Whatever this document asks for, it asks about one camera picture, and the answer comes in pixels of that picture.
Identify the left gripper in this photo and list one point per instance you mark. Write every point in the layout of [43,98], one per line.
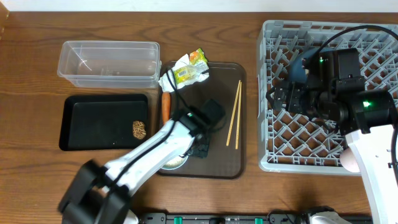
[203,154]

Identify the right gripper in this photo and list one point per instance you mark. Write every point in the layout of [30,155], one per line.
[296,90]

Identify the dark blue plate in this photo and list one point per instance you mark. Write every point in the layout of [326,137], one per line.
[299,76]

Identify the light blue rice bowl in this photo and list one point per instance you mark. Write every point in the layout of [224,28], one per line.
[175,163]

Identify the brown mushroom piece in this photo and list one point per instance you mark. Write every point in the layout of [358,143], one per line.
[139,130]

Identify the pink cup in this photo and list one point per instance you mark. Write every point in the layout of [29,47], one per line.
[348,161]

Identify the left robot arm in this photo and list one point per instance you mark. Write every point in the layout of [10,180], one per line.
[102,194]

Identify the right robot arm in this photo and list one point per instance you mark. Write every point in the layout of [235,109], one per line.
[328,84]

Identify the grey dishwasher rack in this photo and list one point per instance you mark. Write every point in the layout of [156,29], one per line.
[289,142]

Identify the black waste tray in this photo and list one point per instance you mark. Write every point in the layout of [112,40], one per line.
[96,122]

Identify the wooden chopstick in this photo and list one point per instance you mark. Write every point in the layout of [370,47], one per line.
[233,114]
[238,115]

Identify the orange carrot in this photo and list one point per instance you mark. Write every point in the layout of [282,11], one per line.
[165,103]

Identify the brown serving tray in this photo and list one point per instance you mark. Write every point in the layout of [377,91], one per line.
[227,151]

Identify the white crumpled napkin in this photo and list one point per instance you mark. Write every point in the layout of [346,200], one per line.
[167,81]

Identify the green orange snack wrapper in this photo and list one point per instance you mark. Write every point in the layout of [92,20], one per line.
[191,68]

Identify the clear plastic bin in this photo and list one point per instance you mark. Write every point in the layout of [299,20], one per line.
[110,64]

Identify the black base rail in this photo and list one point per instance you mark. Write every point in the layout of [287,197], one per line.
[162,218]

